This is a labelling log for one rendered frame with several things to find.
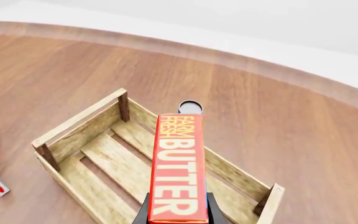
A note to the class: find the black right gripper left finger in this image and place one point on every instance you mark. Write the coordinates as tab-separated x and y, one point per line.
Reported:
141	213

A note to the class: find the wooden slat tray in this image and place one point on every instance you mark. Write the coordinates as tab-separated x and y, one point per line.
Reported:
110	161

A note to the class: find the red butter box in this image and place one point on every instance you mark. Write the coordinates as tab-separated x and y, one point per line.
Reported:
179	168

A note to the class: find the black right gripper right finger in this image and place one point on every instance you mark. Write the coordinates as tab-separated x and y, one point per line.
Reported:
216	213

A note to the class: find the round dark tin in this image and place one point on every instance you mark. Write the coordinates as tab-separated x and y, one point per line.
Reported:
190	107

